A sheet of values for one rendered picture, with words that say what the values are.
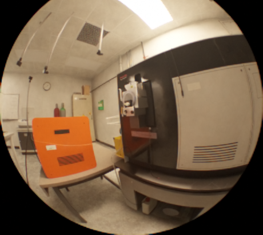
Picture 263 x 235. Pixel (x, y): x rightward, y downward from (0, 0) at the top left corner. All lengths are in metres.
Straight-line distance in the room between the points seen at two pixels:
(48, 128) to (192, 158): 0.81
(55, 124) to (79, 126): 0.17
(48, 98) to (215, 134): 3.97
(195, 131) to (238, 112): 0.23
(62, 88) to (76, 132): 3.30
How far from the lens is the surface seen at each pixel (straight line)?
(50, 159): 0.70
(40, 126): 0.64
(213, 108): 0.42
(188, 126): 0.42
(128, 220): 1.21
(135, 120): 0.45
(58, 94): 3.80
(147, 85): 0.50
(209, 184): 0.56
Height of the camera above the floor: 1.14
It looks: 6 degrees up
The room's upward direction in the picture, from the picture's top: 5 degrees counter-clockwise
